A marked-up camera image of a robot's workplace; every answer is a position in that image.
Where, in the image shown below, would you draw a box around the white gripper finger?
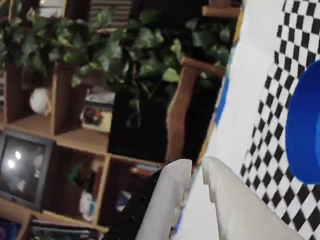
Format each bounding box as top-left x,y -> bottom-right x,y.
103,158 -> 193,240
202,156 -> 305,240

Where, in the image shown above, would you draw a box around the blue round box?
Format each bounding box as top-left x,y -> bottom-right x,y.
284,59 -> 320,186

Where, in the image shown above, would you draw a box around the orange spine book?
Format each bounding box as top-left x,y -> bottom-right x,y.
129,163 -> 165,176

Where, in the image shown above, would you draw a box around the blue white penguin figure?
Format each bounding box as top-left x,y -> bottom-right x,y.
116,188 -> 137,213

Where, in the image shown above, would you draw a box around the white patterned mug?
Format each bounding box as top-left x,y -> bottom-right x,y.
79,189 -> 99,222

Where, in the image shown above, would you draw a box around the wooden chair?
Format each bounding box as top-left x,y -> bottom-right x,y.
165,56 -> 227,165
201,4 -> 242,19

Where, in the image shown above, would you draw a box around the green bonsai model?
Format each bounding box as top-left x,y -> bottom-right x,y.
68,161 -> 101,191

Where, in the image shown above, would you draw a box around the framed photo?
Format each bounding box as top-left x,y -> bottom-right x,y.
83,92 -> 114,133

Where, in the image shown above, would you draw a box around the light wooden bookshelf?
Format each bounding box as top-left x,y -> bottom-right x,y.
0,0 -> 166,240

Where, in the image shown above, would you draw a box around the blue tape strip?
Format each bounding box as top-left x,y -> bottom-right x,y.
214,74 -> 231,126

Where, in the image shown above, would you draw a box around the checkered print white mat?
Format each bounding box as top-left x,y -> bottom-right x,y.
172,0 -> 320,240

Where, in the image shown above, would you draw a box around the dark framed monitor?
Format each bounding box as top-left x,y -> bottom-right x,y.
0,127 -> 55,211

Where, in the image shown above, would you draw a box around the white sphere ornament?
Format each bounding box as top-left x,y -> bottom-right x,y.
29,87 -> 51,115

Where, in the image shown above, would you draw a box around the green pothos plant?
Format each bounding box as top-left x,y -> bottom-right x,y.
0,0 -> 235,127

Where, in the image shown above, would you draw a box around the brown hardcover book set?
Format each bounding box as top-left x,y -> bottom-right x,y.
89,0 -> 133,29

